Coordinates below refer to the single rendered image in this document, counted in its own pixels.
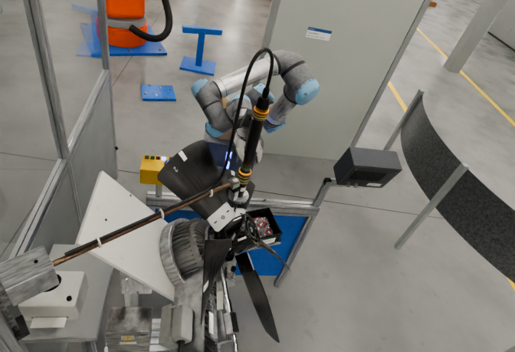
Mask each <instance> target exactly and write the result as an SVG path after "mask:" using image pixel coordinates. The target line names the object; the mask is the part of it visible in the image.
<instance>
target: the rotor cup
mask: <svg viewBox="0 0 515 352"><path fill-rule="evenodd" d="M239 217H241V218H240V219H238V220H235V221H234V219H237V218H239ZM250 227H252V229H253V232H251V231H250ZM234 232H235V238H234V243H232V244H231V245H232V247H231V251H228V254H227V258H225V262H230V261H232V260H233V258H234V256H235V253H237V254H240V253H242V252H246V251H247V250H250V249H252V248H255V247H257V246H259V244H260V235H259V231H258V227H257V226H256V224H255V222H254V220H253V219H252V217H251V216H250V215H248V214H247V213H244V214H242V215H239V216H237V217H234V218H233V219H232V220H231V221H230V222H229V223H228V224H227V225H226V226H225V227H223V228H222V229H221V230H220V231H219V232H215V230H214V229H213V228H212V227H211V226H210V228H209V238H210V240H215V239H229V238H230V237H231V236H232V235H233V233H234ZM245 236H246V239H243V240H241V241H238V239H240V238H243V237H245Z"/></svg>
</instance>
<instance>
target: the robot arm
mask: <svg viewBox="0 0 515 352"><path fill-rule="evenodd" d="M272 53H273V55H274V69H273V73H272V76H277V75H280V76H281V77H282V79H283V81H284V83H285V85H284V89H283V93H282V94H281V95H280V96H279V97H278V99H277V100H276V101H275V103H274V102H273V100H274V99H275V98H274V95H273V94H272V93H271V92H269V95H268V96H269V98H270V104H269V108H268V109H269V113H268V115H267V119H266V120H265V121H264V125H263V127H264V129H265V130H266V131H267V133H273V132H274V131H275V130H278V129H280V128H281V127H284V126H285V125H287V123H286V121H285V120H286V117H287V114H288V113H289V112H290V111H291V110H292V109H293V108H294V107H295V106H296V105H297V104H298V105H300V106H302V105H304V104H307V103H309V102H310V101H311V100H312V99H314V98H315V97H316V96H317V95H318V93H319V92H320V85H319V84H318V81H317V79H316V78H315V77H314V76H313V74H312V72H311V71H310V69H309V68H308V66H307V64H306V62H305V60H304V59H303V58H302V57H301V56H300V55H299V54H297V53H295V52H292V51H285V50H280V51H272ZM270 64H271V59H270V55H269V54H266V55H265V57H264V58H263V59H261V60H259V61H256V62H255V63H254V65H253V67H252V69H251V73H250V75H249V78H248V82H247V86H250V85H252V84H254V83H256V82H258V81H261V80H263V79H265V78H266V77H268V74H269V70H270ZM248 66H249V65H248ZM248 66H246V67H243V68H241V69H239V70H236V71H234V72H232V73H230V74H227V75H225V76H223V77H220V78H219V79H216V80H214V81H212V82H210V83H209V81H208V80H207V79H205V78H203V79H200V80H198V81H196V82H195V83H194V84H193V85H192V87H191V90H192V93H193V95H194V97H195V99H196V100H197V101H198V103H199V105H200V107H201V108H202V110H203V112H204V114H205V116H206V117H207V119H208V120H207V122H206V123H205V127H206V130H207V132H208V133H209V134H210V135H211V136H212V137H215V138H217V137H219V136H221V135H222V134H224V133H226V132H227V131H229V130H230V129H231V128H232V127H233V125H234V121H235V114H236V111H237V107H238V101H239V97H240V94H238V95H235V96H234V97H233V98H232V100H230V101H229V102H227V103H226V106H227V107H226V108H225V109H224V107H223V106H222V105H221V102H220V99H222V98H223V97H227V96H228V95H230V94H233V93H234V92H237V91H239V90H241V89H242V85H243V82H244V77H245V75H246V72H247V69H248ZM247 86H246V87H247ZM264 87H265V86H264V85H263V84H259V85H257V86H256V87H254V88H252V89H251V90H249V91H248V92H247V93H246V94H244V97H243V101H242V105H241V110H240V114H239V118H238V124H237V128H236V131H235V138H234V141H233V153H234V155H237V159H236V163H237V162H238V159H239V160H240V161H241V162H244V146H245V143H246V139H247V135H248V130H249V126H250V123H251V116H252V113H253V109H254V106H255V105H256V103H257V100H258V97H259V96H260V95H261V94H262V92H263V89H264ZM263 148H264V141H263V139H262V138H261V136H260V138H259V141H258V145H257V149H256V152H255V158H254V161H255V164H258V163H259V162H260V161H261V157H262V153H263Z"/></svg>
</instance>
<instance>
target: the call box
mask: <svg viewBox="0 0 515 352"><path fill-rule="evenodd" d="M145 156H149V155H143V159H142V162H141V167H140V183H143V184H154V185H163V184H162V183H161V182H160V181H159V180H158V177H157V175H158V173H159V171H160V170H161V169H162V168H163V167H164V165H165V164H166V161H167V160H169V157H167V156H164V157H165V158H166V160H162V157H160V160H156V157H157V156H155V159H154V160H151V159H150V157H151V156H149V159H145Z"/></svg>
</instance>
